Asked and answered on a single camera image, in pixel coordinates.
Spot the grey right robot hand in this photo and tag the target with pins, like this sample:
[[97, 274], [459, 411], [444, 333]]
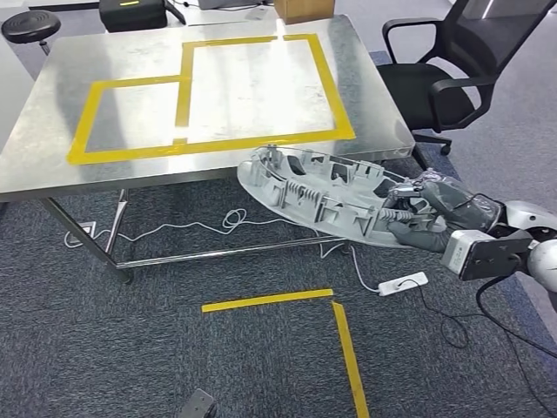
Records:
[[456, 205]]

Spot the white power strip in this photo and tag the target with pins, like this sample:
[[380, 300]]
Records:
[[402, 284]]

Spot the yellow floor tape square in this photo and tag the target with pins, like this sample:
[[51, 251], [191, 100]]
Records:
[[348, 352]]

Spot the grey flat pad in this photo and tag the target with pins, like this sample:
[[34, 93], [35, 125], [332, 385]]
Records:
[[256, 12]]

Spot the black carry case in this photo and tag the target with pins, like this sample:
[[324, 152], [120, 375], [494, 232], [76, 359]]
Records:
[[130, 14]]

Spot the black armrest office chair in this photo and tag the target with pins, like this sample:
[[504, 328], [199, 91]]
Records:
[[413, 92]]

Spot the grey plastic wheel cover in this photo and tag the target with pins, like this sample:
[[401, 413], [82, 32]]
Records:
[[256, 182]]

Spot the black round stool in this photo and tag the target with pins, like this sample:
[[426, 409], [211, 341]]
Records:
[[30, 26]]

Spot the brown cardboard box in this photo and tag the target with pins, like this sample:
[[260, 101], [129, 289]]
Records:
[[304, 10]]

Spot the yellow workbench tape outline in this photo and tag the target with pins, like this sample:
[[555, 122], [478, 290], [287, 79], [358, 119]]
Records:
[[217, 144]]

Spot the stainless steel workbench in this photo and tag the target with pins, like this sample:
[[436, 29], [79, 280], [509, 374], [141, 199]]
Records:
[[52, 115]]

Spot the clear plastic hand wrap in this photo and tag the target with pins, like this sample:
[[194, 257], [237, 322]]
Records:
[[466, 196]]

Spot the grey floor outlet box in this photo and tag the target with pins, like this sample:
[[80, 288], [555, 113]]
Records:
[[84, 231]]

